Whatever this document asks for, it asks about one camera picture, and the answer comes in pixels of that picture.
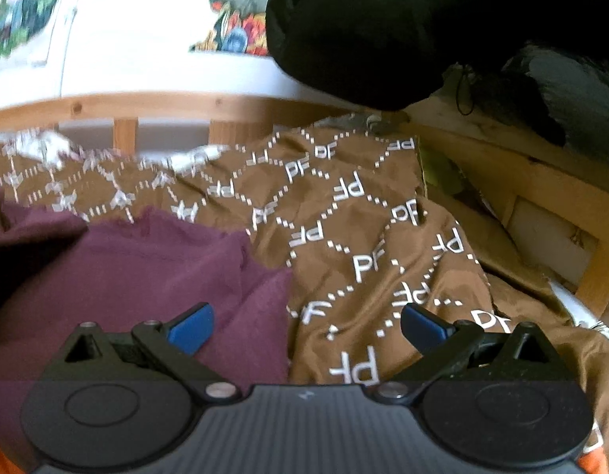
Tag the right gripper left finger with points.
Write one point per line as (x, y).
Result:
(153, 361)

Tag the brown PF patterned blanket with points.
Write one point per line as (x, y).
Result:
(308, 245)

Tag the wooden bed frame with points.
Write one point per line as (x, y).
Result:
(512, 164)

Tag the maroon sweater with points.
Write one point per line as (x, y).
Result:
(56, 271)

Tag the orange pink colourful cloth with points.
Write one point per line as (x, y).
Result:
(592, 461)

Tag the black puffy jacket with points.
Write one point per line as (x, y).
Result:
(542, 64)

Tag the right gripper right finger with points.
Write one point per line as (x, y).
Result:
(464, 351)

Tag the white floral bed sheet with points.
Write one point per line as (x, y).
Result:
(358, 219)

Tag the colourful floral wall hanging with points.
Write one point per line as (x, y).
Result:
(239, 28)

